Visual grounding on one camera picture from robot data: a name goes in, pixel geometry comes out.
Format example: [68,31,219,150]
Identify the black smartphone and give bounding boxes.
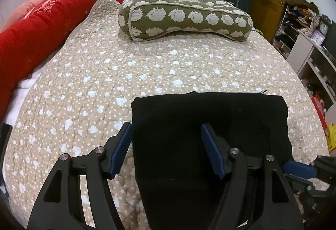
[0,123,12,165]

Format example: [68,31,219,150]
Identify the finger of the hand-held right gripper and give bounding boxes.
[283,161,318,190]

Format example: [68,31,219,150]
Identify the white open shelf unit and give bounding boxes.
[272,0,336,125]

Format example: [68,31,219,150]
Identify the pink pillow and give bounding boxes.
[0,0,50,33]

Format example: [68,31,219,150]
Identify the red box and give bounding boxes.
[311,93,327,121]

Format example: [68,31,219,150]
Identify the black pants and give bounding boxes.
[130,91,294,230]

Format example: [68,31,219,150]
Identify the red rolled quilt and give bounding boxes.
[0,0,155,121]

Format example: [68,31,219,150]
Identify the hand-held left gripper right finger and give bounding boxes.
[200,123,305,230]

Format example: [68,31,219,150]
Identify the purple table clock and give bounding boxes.
[312,29,326,46]

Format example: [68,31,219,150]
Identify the beige dotted quilted bedspread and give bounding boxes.
[4,0,330,230]

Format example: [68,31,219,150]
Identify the olive pillow with white print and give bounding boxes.
[118,0,254,42]

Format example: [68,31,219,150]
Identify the black table clock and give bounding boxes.
[318,16,332,37]

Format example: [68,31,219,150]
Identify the yellow box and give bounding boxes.
[325,123,336,152]

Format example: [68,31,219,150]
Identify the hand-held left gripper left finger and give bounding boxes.
[26,122,133,230]

